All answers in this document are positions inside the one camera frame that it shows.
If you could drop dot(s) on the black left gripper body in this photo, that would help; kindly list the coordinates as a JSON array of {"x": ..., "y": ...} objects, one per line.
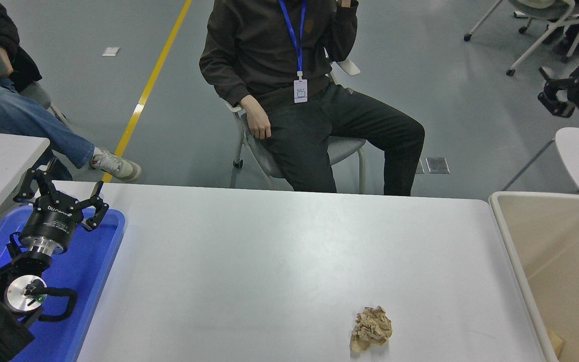
[{"x": 51, "y": 223}]

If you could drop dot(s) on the tan paper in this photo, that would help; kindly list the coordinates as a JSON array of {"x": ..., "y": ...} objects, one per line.
[{"x": 370, "y": 329}]

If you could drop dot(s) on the person's hand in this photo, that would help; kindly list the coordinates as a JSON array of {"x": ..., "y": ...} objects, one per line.
[{"x": 5, "y": 60}]

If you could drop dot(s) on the person's right hand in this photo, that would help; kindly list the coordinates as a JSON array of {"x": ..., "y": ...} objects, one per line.
[{"x": 258, "y": 118}]

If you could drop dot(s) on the person's left hand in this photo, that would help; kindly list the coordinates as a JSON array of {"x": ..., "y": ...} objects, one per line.
[{"x": 346, "y": 3}]

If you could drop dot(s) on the white round table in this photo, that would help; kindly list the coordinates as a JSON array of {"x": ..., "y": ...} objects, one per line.
[{"x": 571, "y": 151}]

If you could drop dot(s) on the white rolling chair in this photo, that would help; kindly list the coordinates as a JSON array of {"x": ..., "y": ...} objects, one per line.
[{"x": 546, "y": 11}]

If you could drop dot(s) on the blue plastic tray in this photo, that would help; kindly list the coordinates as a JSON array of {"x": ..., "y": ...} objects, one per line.
[{"x": 93, "y": 281}]

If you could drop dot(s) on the metal floor plate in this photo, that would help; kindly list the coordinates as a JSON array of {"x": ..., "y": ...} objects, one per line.
[{"x": 438, "y": 165}]

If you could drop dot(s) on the large pale bin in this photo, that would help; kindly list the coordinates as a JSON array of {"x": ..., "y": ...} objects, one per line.
[{"x": 546, "y": 241}]

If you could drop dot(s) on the white paper scrap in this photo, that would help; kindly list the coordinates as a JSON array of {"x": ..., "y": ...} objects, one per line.
[{"x": 111, "y": 51}]

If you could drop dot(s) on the grey chair with white armrests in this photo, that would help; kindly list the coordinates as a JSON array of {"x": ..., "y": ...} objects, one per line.
[{"x": 345, "y": 148}]

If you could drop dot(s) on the tan cardboard scrap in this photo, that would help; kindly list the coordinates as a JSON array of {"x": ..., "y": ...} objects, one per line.
[{"x": 555, "y": 344}]

